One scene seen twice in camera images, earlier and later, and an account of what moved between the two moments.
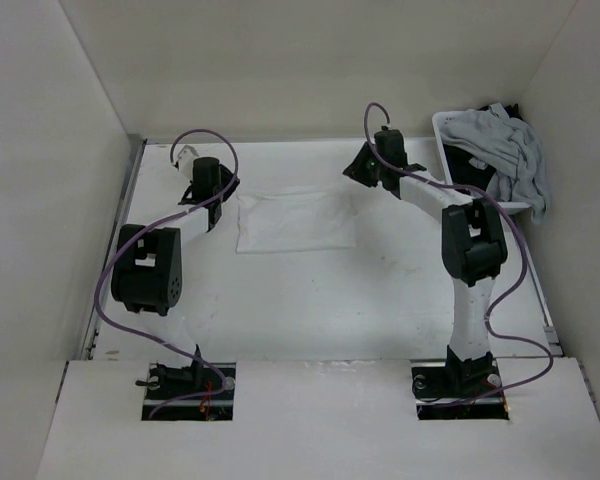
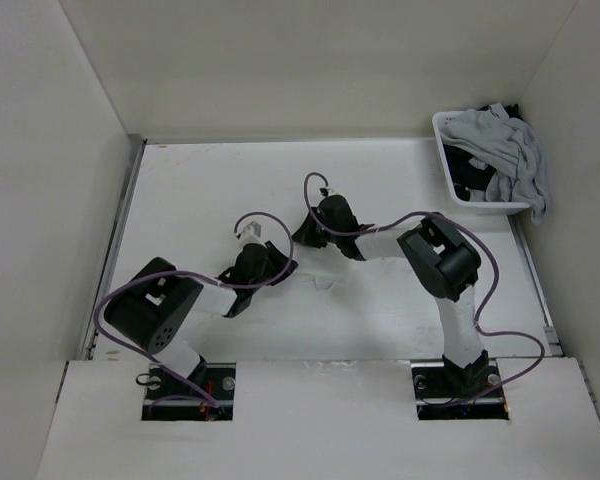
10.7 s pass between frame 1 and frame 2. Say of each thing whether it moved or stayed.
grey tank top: stayed
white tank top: moved
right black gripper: moved
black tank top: stayed
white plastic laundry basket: stayed
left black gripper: moved
